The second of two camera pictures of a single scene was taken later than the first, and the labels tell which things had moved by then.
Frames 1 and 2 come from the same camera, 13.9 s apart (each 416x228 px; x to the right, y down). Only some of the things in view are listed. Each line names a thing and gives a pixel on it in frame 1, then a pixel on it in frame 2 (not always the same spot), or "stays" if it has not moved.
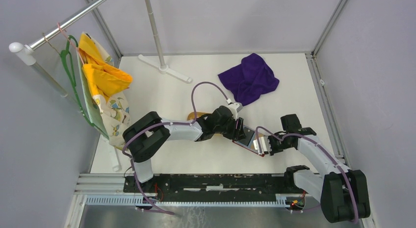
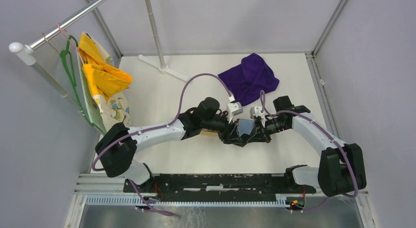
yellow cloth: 104,78 stays
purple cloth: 251,78 stays
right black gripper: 273,150 -> 261,134
